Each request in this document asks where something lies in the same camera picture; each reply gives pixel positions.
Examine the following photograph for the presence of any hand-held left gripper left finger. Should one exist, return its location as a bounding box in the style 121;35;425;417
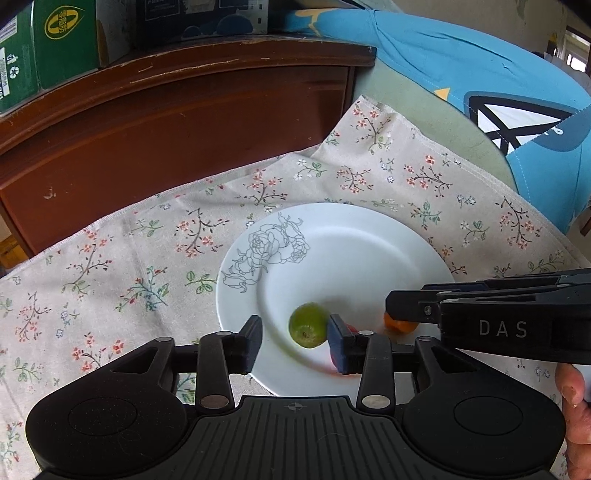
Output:
108;315;264;412

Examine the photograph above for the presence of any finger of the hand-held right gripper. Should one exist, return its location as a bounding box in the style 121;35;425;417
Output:
421;277;497;292
386;288;446;324

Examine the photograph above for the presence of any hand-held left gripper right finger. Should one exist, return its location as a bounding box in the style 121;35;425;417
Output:
327;314;481;411

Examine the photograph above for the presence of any mandarin orange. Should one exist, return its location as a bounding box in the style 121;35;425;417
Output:
383;311;420;334

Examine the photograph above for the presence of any small red tomato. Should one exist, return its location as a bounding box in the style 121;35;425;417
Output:
323;324;361;377

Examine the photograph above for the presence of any green jujube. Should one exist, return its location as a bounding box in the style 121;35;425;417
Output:
288;302;331;348

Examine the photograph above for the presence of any white plate with rose drawing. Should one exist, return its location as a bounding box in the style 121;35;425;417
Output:
215;202;458;398

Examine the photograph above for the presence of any person's right hand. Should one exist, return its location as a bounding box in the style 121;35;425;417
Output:
555;362;591;480

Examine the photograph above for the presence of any floral tablecloth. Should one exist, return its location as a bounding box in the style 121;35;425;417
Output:
0;95;591;480

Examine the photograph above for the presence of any pale green bed sheet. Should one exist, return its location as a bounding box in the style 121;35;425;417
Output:
353;60;513;185

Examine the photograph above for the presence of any brown wooden nightstand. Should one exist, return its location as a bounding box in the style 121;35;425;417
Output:
0;34;377;271

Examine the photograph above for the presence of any blue printed quilt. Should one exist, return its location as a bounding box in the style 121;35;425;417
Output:
281;7;591;234

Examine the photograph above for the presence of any dark blue carton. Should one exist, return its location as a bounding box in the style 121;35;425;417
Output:
134;0;271;40

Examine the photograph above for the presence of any green carton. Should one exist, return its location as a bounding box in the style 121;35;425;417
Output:
0;0;134;114

